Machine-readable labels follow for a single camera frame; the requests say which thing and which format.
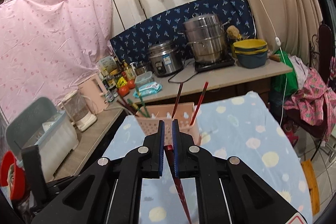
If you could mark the yellow seasoning packet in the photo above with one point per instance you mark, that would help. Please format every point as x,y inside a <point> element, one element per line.
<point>121,81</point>

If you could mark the red basin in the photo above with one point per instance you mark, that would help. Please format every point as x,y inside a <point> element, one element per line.
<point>12,177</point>

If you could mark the pink floral garment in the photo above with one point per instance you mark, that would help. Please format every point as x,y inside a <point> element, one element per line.
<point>315,103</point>

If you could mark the steel rice cooker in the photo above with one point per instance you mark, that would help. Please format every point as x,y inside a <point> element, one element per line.
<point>165,58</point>

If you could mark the pink dotted curtain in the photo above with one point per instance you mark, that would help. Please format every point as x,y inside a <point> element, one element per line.
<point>48,47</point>

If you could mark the clear food container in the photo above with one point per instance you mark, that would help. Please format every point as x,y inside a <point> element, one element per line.
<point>143,79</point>

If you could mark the small steel lidded pot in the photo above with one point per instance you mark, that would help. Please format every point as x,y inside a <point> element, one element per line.
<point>143,67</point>

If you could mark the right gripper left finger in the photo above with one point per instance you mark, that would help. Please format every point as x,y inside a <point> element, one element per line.
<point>161,131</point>

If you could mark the dark red chopstick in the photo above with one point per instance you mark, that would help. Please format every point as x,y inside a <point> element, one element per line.
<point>127,107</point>

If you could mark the white dish drainer box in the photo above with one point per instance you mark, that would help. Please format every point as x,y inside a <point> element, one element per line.
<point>55,137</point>

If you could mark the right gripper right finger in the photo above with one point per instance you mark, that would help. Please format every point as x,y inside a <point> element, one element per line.
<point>175,138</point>

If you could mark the teal dish drainer lid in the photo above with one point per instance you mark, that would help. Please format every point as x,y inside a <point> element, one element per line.
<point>19,131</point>

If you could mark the black induction cooker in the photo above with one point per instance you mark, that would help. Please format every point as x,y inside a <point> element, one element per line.
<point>223,62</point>

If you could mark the stacked yellow blue bowls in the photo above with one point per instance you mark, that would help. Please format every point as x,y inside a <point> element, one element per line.
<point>251,53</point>

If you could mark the blue wet wipes pack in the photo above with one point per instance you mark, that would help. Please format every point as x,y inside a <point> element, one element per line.
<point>147,89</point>

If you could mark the left tomato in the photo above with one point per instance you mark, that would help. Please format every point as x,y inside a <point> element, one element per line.
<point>123,91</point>

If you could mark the right tomato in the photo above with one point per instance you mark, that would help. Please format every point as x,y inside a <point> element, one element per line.
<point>131,84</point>

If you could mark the navy floral backsplash cloth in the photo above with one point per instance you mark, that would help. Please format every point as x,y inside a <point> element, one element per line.
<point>133,44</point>

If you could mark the pink perforated utensil holder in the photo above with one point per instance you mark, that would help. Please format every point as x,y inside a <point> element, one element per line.
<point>183,114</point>

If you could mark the pink electric kettle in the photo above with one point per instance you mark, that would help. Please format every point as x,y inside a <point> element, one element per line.
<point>94,91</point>

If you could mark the green plastic bag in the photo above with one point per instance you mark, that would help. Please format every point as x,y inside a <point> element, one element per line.
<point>286,83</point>

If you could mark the tomato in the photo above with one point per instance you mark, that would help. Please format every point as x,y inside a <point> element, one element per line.
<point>131,84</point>
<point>123,91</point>

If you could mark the stacked steel steamer pot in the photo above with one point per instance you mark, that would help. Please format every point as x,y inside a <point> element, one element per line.
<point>206,38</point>

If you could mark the white blender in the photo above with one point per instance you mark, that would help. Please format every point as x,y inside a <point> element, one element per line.
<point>78,111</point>

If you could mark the yellow oil bottle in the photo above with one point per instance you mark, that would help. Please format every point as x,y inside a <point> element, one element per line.
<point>128,71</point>

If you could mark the grey back counter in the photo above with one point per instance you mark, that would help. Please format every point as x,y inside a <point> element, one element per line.
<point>223,83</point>

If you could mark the light blue patterned tablecloth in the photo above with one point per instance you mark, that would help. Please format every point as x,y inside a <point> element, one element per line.
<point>242,127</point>

